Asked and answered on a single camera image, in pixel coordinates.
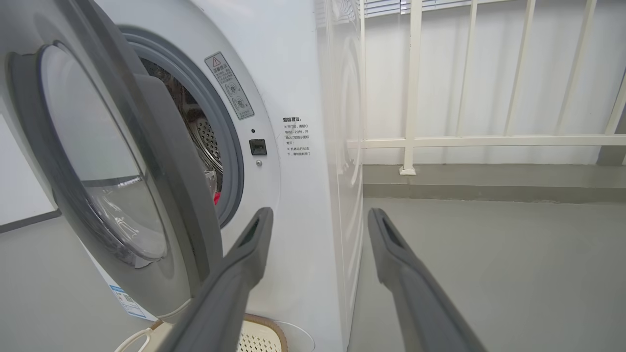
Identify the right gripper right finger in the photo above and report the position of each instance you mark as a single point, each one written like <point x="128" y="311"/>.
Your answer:
<point x="415" y="303"/>

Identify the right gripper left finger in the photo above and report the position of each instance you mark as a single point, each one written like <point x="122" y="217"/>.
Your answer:
<point x="230" y="293"/>

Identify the red and white jersey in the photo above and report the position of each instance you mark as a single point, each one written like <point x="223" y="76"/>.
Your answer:
<point x="216" y="198"/>

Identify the round glass washing machine door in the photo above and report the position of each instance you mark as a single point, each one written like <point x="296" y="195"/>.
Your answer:
<point x="98" y="146"/>

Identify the cream perforated laundry basket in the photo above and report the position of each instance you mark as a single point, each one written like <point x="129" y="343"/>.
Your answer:
<point x="259" y="337"/>

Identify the white front-load washing machine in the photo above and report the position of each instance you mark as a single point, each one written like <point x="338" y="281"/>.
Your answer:
<point x="293" y="73"/>

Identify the blue energy label sticker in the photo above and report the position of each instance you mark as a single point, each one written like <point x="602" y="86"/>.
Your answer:
<point x="129" y="303"/>

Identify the white metal railing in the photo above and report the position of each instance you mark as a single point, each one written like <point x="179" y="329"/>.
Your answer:
<point x="413" y="98"/>

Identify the grey warning sticker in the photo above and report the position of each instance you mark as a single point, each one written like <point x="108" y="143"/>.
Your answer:
<point x="230" y="85"/>

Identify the white window blinds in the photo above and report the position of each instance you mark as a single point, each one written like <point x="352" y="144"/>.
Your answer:
<point x="386" y="6"/>

